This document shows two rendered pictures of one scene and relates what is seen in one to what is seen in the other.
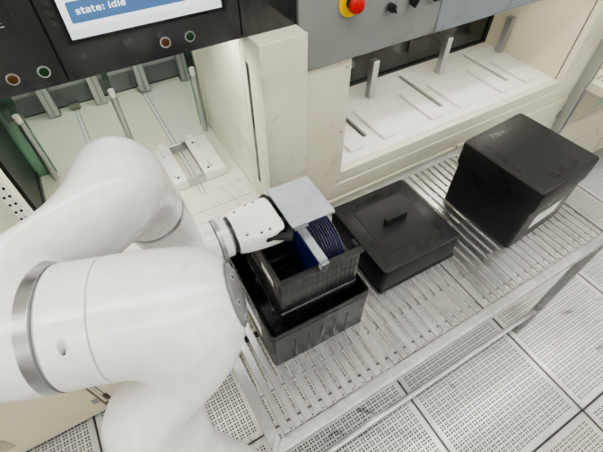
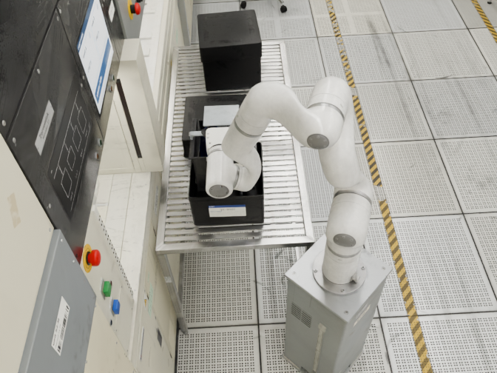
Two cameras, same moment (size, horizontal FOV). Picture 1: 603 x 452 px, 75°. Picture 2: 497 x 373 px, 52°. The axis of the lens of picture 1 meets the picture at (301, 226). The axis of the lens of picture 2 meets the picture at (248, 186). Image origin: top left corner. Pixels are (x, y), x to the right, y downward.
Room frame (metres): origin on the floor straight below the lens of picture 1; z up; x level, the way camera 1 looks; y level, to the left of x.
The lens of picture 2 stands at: (-0.16, 1.09, 2.37)
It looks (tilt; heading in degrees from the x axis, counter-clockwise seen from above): 50 degrees down; 300
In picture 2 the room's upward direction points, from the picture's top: 3 degrees counter-clockwise
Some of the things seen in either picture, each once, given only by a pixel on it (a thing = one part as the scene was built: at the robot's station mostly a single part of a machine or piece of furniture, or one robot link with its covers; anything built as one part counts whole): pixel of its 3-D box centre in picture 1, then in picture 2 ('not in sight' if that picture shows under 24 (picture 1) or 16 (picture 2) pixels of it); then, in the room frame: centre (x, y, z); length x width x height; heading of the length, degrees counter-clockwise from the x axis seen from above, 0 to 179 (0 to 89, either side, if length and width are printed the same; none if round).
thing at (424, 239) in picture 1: (392, 229); (217, 122); (0.79, -0.29, 0.83); 0.29 x 0.29 x 0.13; 29
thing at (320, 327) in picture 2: not in sight; (329, 317); (0.04, 0.14, 0.38); 0.28 x 0.28 x 0.76; 75
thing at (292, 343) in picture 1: (296, 288); (228, 183); (0.56, 0.01, 0.85); 0.28 x 0.28 x 0.17; 29
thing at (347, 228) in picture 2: not in sight; (347, 229); (0.04, 0.17, 1.07); 0.19 x 0.12 x 0.24; 102
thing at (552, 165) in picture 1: (513, 179); (229, 50); (0.95, -0.70, 0.89); 0.29 x 0.29 x 0.25; 34
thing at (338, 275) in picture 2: not in sight; (341, 257); (0.04, 0.14, 0.85); 0.19 x 0.19 x 0.18
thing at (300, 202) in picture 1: (298, 247); (225, 148); (0.56, 0.01, 1.04); 0.24 x 0.20 x 0.32; 28
